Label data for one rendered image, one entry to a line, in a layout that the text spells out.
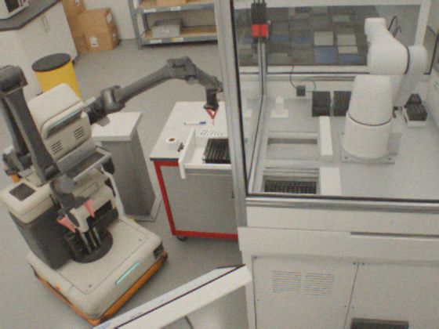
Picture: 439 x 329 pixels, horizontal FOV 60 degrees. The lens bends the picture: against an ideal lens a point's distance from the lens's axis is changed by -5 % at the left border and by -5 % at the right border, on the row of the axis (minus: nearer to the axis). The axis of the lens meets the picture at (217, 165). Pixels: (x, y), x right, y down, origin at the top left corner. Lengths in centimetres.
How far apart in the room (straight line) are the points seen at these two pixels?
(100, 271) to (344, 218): 146
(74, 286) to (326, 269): 140
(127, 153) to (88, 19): 379
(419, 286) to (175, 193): 141
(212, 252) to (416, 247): 145
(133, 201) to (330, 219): 177
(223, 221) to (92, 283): 86
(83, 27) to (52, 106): 458
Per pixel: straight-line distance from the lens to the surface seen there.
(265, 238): 155
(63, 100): 174
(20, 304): 287
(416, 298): 192
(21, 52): 499
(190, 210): 249
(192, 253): 269
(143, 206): 294
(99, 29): 617
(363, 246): 158
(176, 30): 580
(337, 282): 178
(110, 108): 180
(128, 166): 271
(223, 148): 198
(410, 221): 151
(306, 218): 146
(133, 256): 240
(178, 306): 104
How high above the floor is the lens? 206
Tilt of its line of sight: 38 degrees down
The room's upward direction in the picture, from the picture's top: 7 degrees counter-clockwise
